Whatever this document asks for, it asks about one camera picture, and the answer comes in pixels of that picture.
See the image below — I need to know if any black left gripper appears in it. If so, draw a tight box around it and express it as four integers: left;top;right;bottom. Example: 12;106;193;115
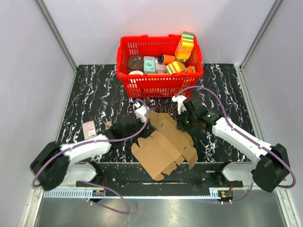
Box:
124;116;156;141

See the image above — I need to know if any yellow green striped box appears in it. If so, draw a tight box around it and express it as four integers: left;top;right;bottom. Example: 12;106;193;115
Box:
165;61;186;74

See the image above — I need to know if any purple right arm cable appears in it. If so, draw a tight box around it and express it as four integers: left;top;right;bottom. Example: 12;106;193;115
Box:
175;86;296;204

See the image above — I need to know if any tall orange yellow carton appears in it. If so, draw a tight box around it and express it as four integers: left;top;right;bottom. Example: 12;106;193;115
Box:
174;32;195;62

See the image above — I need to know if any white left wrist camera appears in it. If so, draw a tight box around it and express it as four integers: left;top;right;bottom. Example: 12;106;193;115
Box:
134;99;150;123

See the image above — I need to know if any pink small box in basket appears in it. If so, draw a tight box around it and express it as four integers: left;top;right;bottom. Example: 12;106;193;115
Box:
155;58;167;74

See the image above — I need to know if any brown round cookie pack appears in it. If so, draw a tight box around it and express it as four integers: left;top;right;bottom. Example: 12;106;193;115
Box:
127;55;144;71

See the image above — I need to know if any brown cardboard box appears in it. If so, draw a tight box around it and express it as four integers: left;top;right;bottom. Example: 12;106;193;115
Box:
131;111;198;181

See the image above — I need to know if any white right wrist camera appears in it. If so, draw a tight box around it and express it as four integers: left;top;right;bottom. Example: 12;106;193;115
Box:
172;95;187;115

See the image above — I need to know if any aluminium frame rail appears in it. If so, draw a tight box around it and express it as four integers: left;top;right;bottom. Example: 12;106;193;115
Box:
35;0;78;70

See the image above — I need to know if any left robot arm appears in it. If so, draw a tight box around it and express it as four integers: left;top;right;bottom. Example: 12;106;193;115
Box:
30;115;148;191

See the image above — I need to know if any white round lid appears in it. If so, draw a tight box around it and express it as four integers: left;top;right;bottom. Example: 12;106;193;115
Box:
129;70;144;75

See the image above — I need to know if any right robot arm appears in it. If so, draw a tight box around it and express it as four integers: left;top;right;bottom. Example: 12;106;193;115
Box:
172;96;290;192

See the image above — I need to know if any small orange packet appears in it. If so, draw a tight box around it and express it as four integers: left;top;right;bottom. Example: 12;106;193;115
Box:
184;66;196;73

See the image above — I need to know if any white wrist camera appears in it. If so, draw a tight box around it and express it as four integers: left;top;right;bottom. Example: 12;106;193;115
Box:
172;95;187;115
134;99;150;123

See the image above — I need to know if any teal snack box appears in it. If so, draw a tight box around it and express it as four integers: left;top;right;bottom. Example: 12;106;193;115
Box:
143;56;156;74

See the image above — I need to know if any orange tube with blue cap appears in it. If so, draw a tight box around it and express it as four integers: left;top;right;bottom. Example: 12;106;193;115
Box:
158;54;176;65

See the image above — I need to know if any red plastic shopping basket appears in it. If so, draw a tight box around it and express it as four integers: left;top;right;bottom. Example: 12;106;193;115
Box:
116;35;204;98

